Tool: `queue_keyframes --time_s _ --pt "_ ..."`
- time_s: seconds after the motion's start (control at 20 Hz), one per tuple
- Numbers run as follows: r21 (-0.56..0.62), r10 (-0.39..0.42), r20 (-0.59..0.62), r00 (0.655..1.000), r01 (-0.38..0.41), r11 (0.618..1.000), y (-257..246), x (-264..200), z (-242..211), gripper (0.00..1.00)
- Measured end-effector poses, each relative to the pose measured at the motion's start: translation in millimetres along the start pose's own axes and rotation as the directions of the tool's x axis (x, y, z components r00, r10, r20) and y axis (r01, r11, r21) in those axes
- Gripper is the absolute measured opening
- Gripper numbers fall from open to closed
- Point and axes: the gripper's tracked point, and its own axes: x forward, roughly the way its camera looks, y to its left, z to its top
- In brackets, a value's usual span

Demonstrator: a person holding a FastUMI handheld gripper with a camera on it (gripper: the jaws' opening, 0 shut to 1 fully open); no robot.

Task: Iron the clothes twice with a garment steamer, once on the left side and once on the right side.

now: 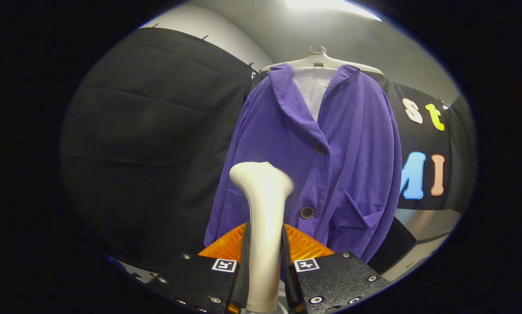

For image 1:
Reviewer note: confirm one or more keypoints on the white garment steamer head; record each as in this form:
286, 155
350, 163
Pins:
265, 218

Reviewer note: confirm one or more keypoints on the white plastic clothes hanger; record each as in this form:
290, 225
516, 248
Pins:
326, 61

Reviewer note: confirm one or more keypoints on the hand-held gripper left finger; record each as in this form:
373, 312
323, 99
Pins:
200, 279

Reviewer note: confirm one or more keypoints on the white fabric panel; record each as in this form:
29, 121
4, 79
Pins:
313, 89

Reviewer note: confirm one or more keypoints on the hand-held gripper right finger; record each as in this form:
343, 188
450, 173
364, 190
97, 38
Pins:
331, 279

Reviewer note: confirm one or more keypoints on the grey cabinet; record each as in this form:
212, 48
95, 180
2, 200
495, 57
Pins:
431, 224

